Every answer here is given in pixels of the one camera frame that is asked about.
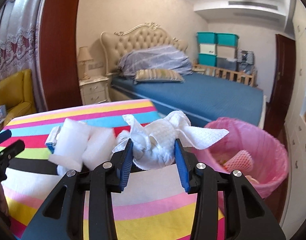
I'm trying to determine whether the white and red foam fruit net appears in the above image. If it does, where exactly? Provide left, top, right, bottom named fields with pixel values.
left=223, top=150, right=254, bottom=173

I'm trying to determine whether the white foam block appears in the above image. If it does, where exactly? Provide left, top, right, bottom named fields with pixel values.
left=48, top=118, right=91, bottom=172

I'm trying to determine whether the white paper towel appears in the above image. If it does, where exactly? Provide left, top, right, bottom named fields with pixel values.
left=123, top=111, right=229, bottom=170

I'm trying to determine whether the pink lined trash bin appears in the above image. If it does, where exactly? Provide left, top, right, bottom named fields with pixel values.
left=193, top=118, right=288, bottom=198

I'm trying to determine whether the person's left hand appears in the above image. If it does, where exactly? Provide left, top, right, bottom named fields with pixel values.
left=0, top=183, right=9, bottom=216

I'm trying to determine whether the yellow leather armchair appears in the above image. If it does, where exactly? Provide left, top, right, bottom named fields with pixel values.
left=0, top=69, right=37, bottom=126

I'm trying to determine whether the small white medicine box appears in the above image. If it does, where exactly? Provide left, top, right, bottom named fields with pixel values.
left=45, top=126, right=61, bottom=154

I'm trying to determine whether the colourful striped table cloth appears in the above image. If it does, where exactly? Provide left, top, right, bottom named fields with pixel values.
left=0, top=99, right=226, bottom=240

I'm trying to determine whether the small crumpled white tissue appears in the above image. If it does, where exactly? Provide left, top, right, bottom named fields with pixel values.
left=115, top=130, right=130, bottom=151

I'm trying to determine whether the dark red room door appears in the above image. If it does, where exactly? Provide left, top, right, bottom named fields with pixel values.
left=264, top=34, right=296, bottom=137

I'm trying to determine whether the cream bedside table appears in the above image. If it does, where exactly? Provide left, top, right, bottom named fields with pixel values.
left=79, top=75, right=111, bottom=105

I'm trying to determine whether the lace curtain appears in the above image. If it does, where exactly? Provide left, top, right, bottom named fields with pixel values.
left=0, top=0, right=47, bottom=112

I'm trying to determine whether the beige table lamp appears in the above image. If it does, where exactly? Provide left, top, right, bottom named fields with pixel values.
left=77, top=46, right=93, bottom=80

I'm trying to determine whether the bed with blue sheet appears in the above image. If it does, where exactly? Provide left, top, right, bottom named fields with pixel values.
left=111, top=73, right=265, bottom=127

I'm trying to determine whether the grey clear storage bin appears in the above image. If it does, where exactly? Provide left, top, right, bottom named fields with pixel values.
left=216, top=57, right=237, bottom=71

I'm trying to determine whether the black white houndstooth bag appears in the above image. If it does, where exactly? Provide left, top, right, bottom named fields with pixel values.
left=237, top=48, right=254, bottom=65

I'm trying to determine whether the teal storage bin lower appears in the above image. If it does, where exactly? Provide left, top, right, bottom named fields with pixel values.
left=198, top=53, right=217, bottom=67

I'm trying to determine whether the teal storage bin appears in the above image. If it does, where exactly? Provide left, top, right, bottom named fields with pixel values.
left=197, top=32, right=217, bottom=44
left=198, top=53, right=217, bottom=67
left=217, top=33, right=239, bottom=47

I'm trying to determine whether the beige storage box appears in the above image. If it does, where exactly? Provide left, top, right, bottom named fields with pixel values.
left=216, top=45, right=237, bottom=59

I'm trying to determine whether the striped pillow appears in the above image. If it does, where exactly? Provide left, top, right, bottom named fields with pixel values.
left=134, top=69, right=185, bottom=83

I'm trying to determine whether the white storage box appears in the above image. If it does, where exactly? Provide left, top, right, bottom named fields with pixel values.
left=199, top=43, right=217, bottom=55

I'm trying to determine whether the grey striped duvet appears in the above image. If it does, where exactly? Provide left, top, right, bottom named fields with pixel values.
left=118, top=45, right=192, bottom=77

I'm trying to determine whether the teal storage bin top right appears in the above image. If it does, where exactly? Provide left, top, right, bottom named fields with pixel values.
left=217, top=33, right=239, bottom=47

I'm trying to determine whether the beige tufted headboard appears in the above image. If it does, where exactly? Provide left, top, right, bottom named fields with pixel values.
left=100, top=22, right=188, bottom=76

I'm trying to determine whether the teal storage bin top left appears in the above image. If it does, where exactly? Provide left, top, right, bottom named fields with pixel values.
left=197, top=32, right=217, bottom=44

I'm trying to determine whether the ceiling air conditioner vent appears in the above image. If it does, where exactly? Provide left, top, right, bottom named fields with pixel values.
left=228, top=1, right=280, bottom=22

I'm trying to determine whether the white wall shelf cabinet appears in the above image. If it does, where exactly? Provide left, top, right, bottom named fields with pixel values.
left=281, top=0, right=306, bottom=239

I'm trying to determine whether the red wooden door frame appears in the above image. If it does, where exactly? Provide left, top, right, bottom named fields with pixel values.
left=39, top=0, right=82, bottom=111

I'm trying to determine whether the wooden crib rail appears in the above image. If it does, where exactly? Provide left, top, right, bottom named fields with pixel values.
left=192, top=63, right=257, bottom=87

